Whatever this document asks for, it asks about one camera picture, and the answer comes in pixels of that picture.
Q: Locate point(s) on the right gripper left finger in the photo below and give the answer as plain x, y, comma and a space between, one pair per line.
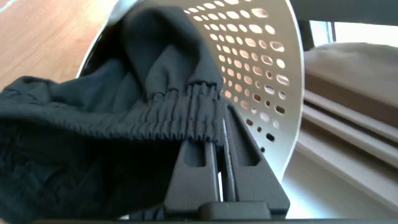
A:
192, 186

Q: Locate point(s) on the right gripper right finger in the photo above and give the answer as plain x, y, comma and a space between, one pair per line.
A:
255, 183

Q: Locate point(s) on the black shorts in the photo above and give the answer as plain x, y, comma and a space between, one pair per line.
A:
93, 124

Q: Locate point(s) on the white laundry basket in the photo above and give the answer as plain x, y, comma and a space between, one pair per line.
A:
258, 62

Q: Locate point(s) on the brown curtain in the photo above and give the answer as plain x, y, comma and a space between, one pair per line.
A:
351, 81

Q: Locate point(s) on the window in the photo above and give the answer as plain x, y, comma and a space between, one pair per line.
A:
342, 12

